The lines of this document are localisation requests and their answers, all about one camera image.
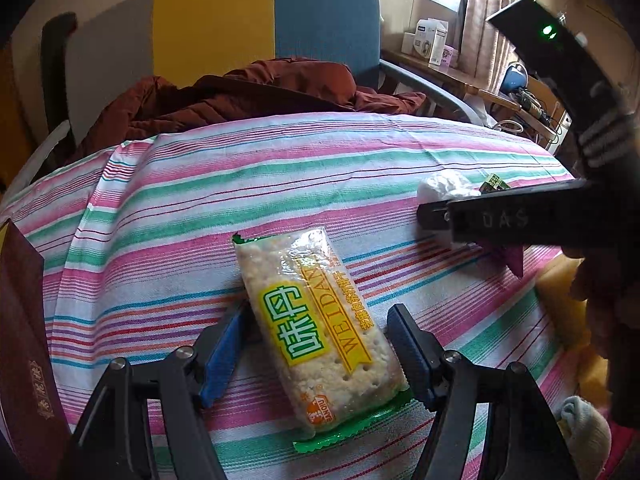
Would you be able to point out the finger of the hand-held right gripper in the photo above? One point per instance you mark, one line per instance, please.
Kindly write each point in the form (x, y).
(434, 216)

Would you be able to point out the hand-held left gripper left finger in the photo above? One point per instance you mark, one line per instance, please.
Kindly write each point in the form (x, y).
(220, 365)

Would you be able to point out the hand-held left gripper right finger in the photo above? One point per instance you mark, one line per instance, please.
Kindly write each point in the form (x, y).
(407, 350)

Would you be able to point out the clear plastic bag ball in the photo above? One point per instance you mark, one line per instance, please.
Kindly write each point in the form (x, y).
(445, 185)

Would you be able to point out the cracker packet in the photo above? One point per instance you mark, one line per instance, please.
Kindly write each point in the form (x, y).
(310, 330)

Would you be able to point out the maroon box with gold lining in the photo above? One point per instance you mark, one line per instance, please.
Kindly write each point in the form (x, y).
(25, 335)

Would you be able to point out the person's right hand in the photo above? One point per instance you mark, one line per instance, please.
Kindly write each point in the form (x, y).
(590, 310)

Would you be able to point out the blue round object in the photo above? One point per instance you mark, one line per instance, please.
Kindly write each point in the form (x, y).
(512, 77)

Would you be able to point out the small green packet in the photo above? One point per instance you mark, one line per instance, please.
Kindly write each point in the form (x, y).
(495, 183)

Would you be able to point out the checked curtain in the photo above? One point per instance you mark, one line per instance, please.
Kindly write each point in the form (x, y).
(495, 35)

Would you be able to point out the wooden side desk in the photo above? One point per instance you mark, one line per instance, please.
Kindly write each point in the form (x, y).
(450, 77)

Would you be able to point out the small pink box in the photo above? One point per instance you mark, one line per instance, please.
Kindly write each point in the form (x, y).
(448, 56)

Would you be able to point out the white carton on desk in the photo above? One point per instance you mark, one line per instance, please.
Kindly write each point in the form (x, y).
(425, 40)

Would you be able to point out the striped tablecloth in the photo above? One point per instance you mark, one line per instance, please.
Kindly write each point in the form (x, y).
(250, 175)

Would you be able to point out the rust brown jacket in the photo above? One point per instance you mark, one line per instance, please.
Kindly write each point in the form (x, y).
(225, 100)

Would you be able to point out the grey yellow blue chair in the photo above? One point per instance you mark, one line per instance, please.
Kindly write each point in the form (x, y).
(210, 25)

